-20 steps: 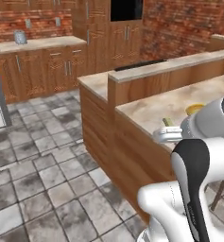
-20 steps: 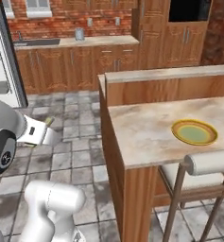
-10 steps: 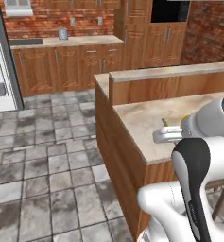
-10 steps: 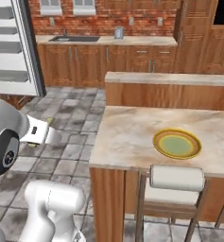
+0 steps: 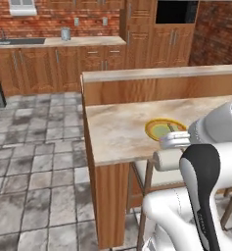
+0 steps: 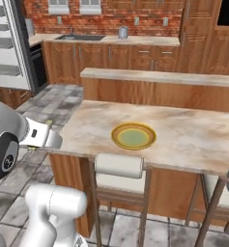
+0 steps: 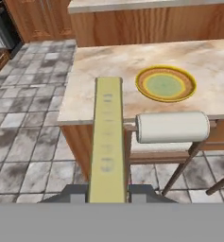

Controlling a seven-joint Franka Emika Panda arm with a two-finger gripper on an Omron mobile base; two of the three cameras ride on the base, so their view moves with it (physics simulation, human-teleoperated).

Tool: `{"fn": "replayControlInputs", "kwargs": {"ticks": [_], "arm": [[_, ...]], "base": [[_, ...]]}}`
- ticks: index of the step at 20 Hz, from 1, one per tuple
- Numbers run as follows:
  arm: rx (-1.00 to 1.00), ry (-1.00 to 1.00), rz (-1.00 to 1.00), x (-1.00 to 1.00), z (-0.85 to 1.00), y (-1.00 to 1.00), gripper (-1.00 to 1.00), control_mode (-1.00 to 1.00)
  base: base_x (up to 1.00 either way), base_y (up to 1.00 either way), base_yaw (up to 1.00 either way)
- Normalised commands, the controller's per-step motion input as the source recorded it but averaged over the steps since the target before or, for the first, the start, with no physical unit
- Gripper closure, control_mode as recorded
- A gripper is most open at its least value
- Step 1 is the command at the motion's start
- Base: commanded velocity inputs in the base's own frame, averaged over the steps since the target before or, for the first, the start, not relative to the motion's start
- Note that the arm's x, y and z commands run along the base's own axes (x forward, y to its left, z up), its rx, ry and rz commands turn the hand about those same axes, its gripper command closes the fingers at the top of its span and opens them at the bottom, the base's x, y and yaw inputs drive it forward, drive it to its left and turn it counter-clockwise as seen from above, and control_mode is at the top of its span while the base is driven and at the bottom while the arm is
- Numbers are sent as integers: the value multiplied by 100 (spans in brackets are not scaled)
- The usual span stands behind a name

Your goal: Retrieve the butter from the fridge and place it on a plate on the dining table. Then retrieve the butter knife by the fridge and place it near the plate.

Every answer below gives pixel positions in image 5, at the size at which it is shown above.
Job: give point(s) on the white window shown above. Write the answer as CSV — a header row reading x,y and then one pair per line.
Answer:
x,y
23,8

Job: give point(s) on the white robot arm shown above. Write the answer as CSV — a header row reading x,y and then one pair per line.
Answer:
x,y
225,170

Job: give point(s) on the wooden base cupboard run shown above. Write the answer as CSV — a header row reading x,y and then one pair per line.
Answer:
x,y
39,70

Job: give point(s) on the grey wall outlet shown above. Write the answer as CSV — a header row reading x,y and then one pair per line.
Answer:
x,y
105,21
76,22

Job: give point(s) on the yellow green plate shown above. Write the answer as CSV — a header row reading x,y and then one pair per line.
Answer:
x,y
155,129

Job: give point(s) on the wooden stool cream cushion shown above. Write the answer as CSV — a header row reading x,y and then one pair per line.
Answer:
x,y
160,178
230,209

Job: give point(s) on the tall wooden cupboard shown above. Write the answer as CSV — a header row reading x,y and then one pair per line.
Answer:
x,y
140,45

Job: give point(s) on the silver metal canister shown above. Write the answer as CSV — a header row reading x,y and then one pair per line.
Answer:
x,y
65,34

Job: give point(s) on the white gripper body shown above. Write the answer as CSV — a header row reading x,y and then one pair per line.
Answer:
x,y
174,140

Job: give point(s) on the black sink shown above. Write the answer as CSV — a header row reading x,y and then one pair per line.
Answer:
x,y
18,41

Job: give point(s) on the metal tap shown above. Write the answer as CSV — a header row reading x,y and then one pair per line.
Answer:
x,y
3,33

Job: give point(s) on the black built-in oven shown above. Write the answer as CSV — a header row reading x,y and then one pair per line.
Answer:
x,y
176,11

